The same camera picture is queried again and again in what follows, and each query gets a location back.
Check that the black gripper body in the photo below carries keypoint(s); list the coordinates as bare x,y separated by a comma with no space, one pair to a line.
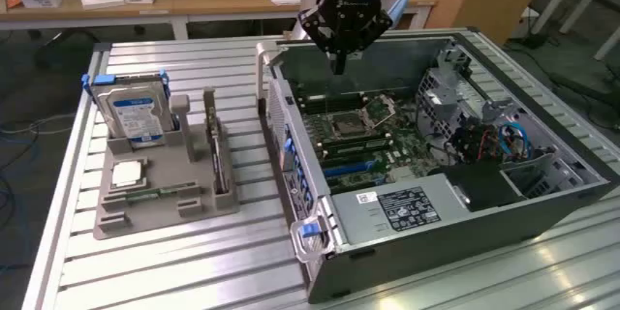
354,5

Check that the graphics card with fan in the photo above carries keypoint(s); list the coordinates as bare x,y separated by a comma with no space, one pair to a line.
215,150

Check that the wooden desk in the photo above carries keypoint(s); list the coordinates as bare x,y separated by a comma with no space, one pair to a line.
218,1

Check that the metal socket cover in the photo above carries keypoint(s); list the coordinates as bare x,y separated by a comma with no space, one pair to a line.
380,108

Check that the silver drive cage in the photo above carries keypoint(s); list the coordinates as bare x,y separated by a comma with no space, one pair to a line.
443,103

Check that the CPU socket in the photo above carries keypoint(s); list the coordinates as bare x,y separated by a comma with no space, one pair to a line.
348,125

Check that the RAM stick with white label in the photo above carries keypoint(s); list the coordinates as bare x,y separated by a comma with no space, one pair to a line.
359,144

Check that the green motherboard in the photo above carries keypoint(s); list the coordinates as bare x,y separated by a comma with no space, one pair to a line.
402,146

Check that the blue long expansion slot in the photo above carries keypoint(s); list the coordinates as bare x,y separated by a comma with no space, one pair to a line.
348,168

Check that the silver chipset heatsink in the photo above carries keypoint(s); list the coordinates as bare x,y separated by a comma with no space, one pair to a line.
402,175

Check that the hard disk in blue caddy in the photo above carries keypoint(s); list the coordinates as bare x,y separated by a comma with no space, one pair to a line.
134,114

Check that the black stand base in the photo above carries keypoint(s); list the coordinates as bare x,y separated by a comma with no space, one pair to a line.
591,88

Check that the grey parts rack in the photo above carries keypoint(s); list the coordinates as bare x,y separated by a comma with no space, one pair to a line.
160,165

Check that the black office chair base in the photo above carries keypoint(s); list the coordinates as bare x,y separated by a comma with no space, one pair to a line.
63,43

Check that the grey power supply unit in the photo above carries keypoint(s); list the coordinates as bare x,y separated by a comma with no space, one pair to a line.
363,223

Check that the silver disk bay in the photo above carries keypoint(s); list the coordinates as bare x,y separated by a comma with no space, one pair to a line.
556,175

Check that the silver CPU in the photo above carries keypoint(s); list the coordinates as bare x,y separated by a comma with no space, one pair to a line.
127,173

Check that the blue case latch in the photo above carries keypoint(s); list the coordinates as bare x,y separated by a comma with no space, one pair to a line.
311,231

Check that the green RAM stick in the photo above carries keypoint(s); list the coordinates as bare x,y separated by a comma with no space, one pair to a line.
152,194

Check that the orange packet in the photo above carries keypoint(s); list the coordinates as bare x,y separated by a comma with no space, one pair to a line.
14,2

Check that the open dark PC case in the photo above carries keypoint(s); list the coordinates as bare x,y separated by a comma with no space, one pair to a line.
436,255

